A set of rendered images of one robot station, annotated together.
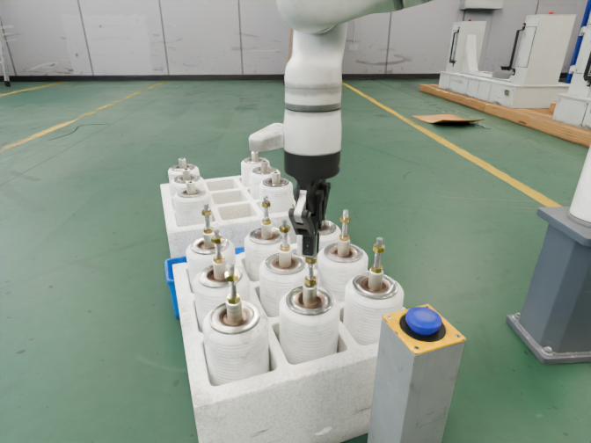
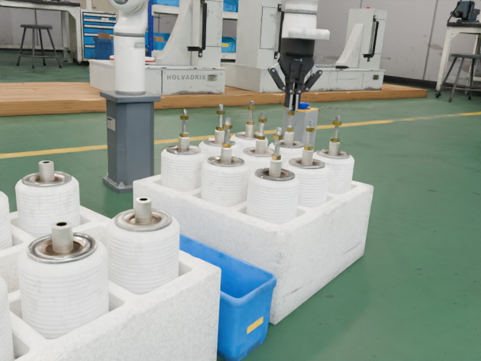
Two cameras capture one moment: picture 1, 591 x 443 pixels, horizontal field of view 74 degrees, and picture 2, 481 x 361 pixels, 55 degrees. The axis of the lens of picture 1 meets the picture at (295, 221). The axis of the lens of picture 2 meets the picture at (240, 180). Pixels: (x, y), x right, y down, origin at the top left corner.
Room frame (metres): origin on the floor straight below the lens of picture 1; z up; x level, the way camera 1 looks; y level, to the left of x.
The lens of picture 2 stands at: (1.18, 0.82, 0.49)
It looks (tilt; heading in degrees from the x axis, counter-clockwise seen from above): 17 degrees down; 237
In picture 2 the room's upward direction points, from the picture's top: 4 degrees clockwise
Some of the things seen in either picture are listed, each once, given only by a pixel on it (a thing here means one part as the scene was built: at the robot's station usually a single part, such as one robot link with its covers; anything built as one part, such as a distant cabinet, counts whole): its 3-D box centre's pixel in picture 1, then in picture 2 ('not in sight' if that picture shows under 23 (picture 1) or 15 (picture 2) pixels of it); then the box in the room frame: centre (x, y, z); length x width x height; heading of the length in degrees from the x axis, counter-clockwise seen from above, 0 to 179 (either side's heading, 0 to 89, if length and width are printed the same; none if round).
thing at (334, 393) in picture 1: (286, 332); (255, 220); (0.62, 0.02, 0.09); 0.39 x 0.39 x 0.18; 20
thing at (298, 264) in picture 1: (285, 264); (260, 152); (0.62, 0.02, 0.25); 0.08 x 0.08 x 0.01
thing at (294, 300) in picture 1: (310, 300); (288, 145); (0.50, -0.02, 0.25); 0.08 x 0.08 x 0.01
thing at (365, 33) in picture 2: not in sight; (309, 44); (-1.61, -2.47, 0.45); 1.51 x 0.57 x 0.74; 4
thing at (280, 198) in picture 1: (276, 211); (51, 230); (1.06, 0.06, 0.16); 0.10 x 0.10 x 0.18
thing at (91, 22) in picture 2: not in sight; (93, 38); (-0.58, -5.74, 0.35); 0.59 x 0.47 x 0.69; 94
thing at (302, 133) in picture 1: (298, 123); (302, 23); (0.51, 0.00, 0.53); 0.11 x 0.09 x 0.06; 71
